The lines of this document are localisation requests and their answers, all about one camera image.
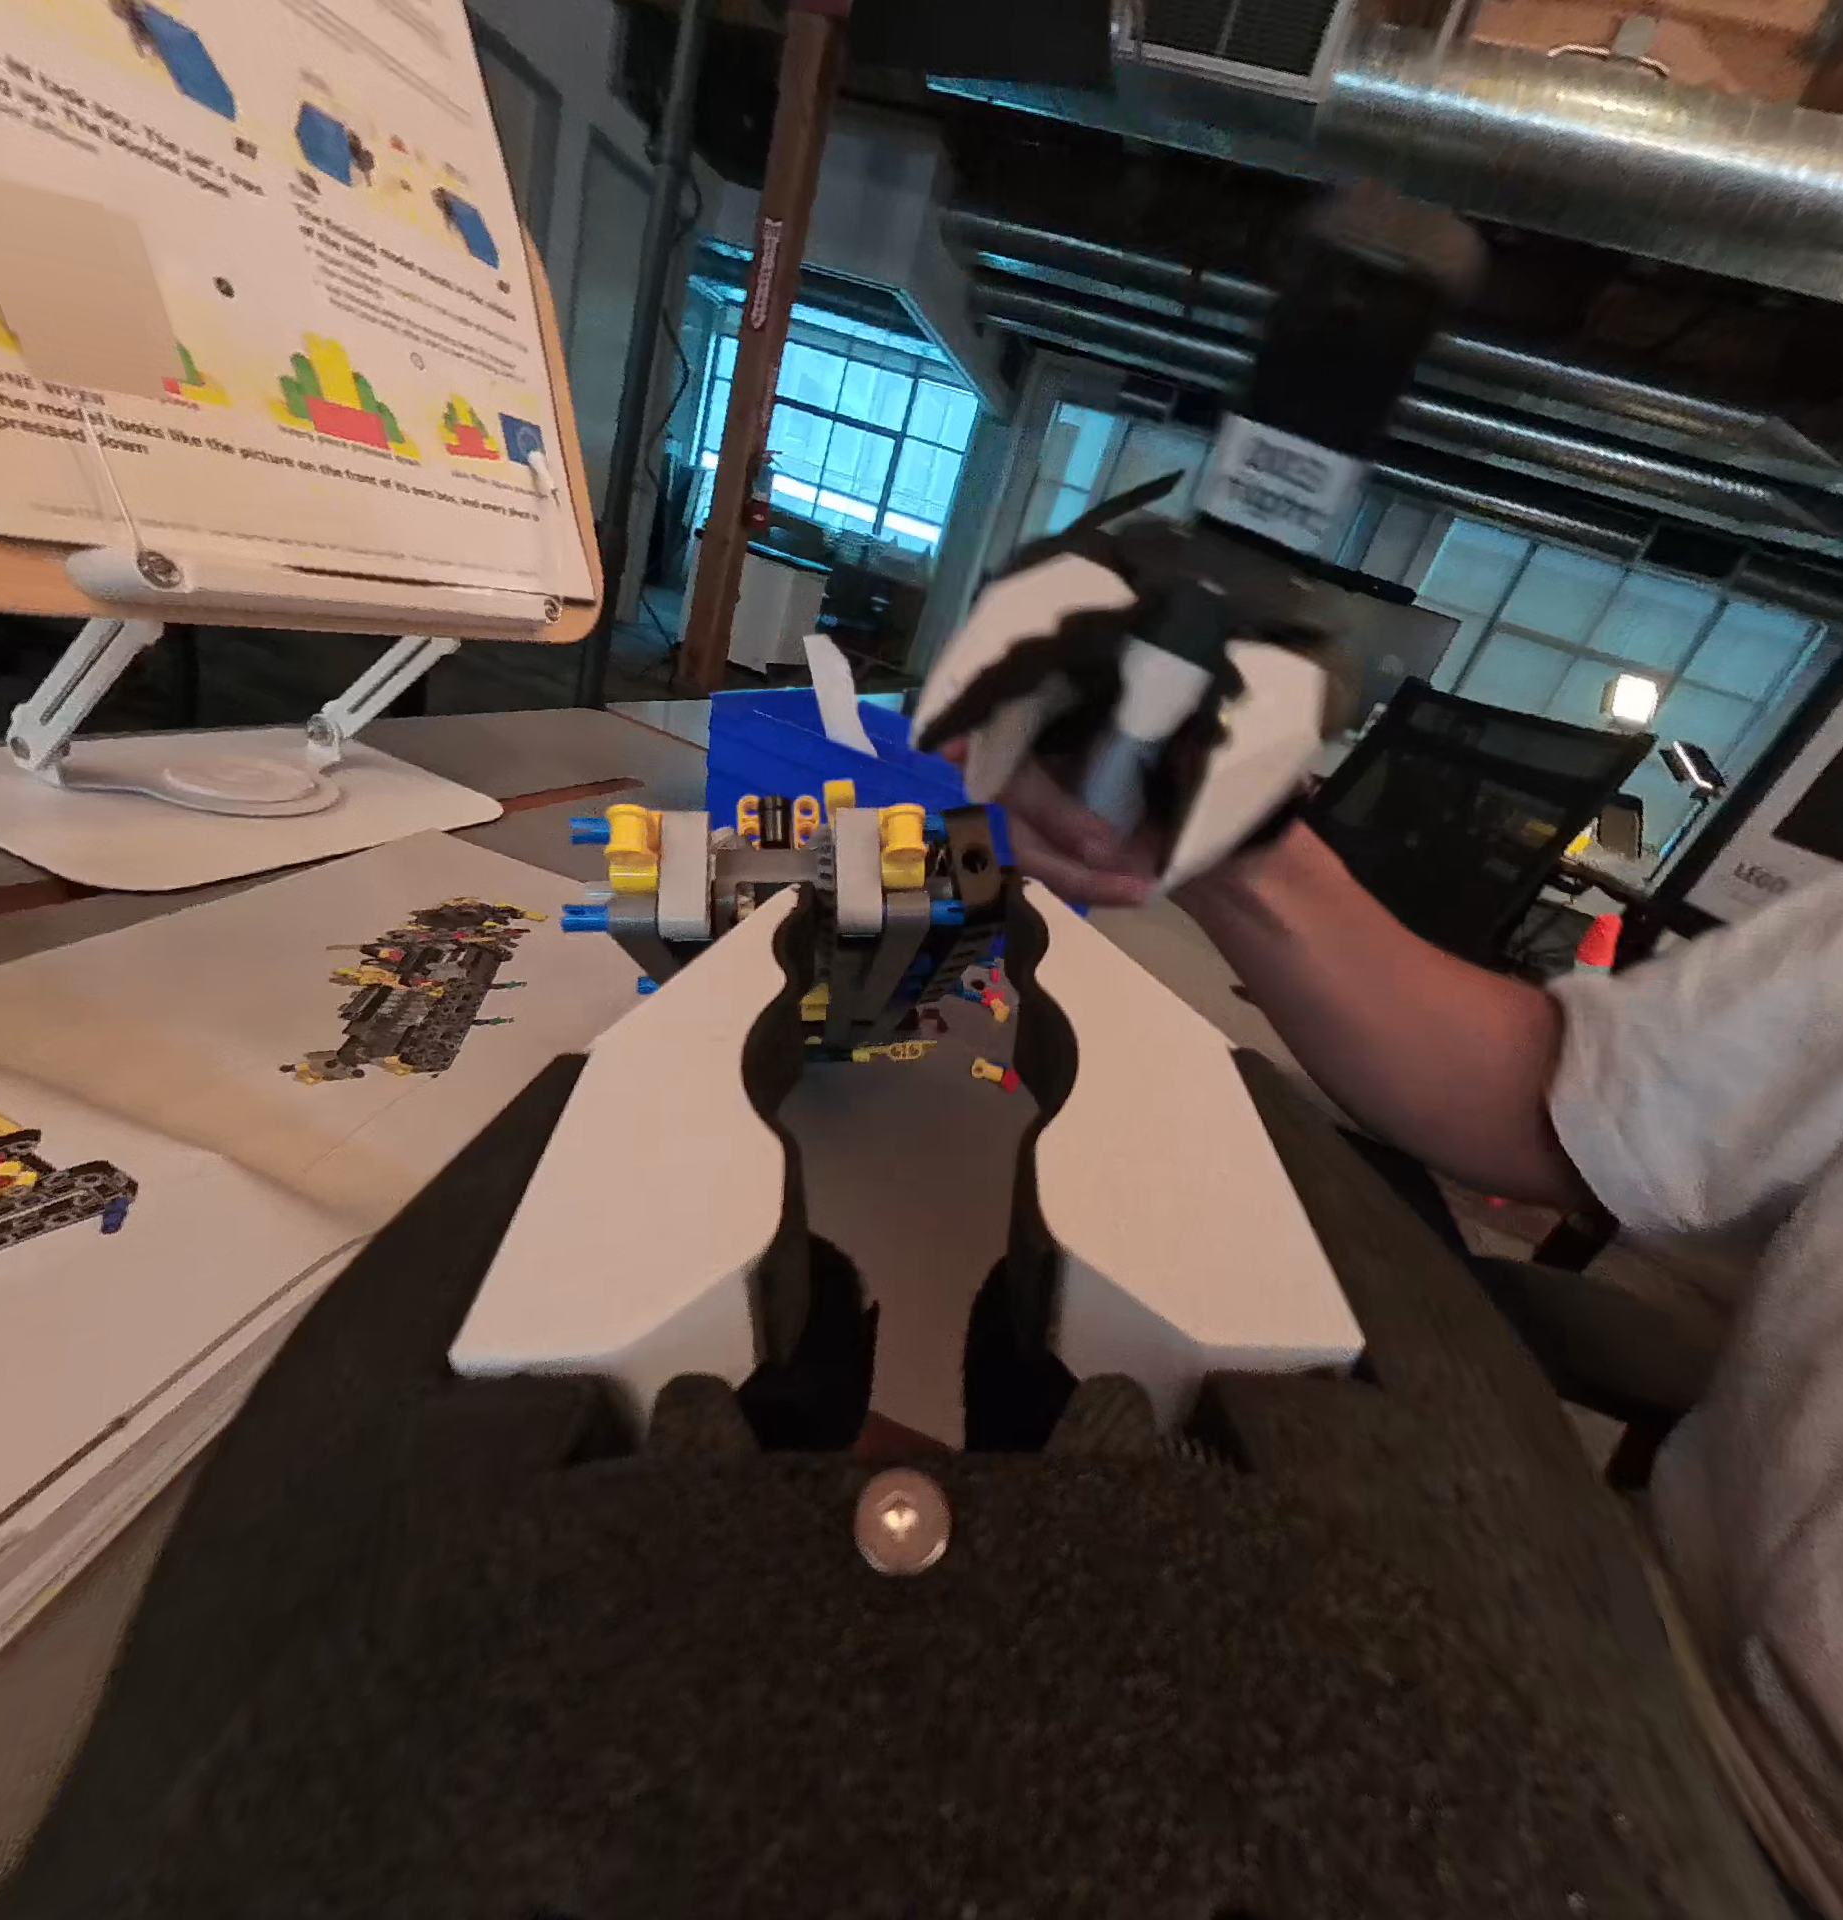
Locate lego car chassis model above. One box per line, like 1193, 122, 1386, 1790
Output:
559, 795, 1043, 1082

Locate scattered small lego pieces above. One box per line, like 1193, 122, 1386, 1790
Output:
957, 967, 1023, 1090

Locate lego instruction booklet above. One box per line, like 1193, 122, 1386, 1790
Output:
0, 824, 669, 1682

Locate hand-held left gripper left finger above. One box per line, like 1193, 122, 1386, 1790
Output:
447, 884, 882, 1451

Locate white air vent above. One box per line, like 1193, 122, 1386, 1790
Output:
1116, 0, 1356, 84

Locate wooden post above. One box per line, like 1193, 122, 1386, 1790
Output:
676, 0, 851, 694

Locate person's right forearm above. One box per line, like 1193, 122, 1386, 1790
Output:
1177, 795, 1599, 1215

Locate blue plastic bin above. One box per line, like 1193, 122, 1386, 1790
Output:
707, 688, 1086, 921

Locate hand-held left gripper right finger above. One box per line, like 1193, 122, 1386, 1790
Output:
963, 880, 1370, 1444

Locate metal air duct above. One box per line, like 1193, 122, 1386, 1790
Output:
1311, 29, 1843, 308

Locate person's right hand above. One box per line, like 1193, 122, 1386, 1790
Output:
994, 735, 1207, 911

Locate white paper slip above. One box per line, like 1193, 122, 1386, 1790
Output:
799, 636, 882, 753

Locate white cabinet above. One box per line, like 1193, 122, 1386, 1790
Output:
692, 528, 836, 679

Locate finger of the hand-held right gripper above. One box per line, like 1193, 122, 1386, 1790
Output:
912, 562, 1143, 801
1159, 641, 1331, 891

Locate black monitor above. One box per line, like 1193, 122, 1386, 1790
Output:
1311, 675, 1658, 969

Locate printed marker board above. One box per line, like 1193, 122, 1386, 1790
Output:
1685, 722, 1843, 922

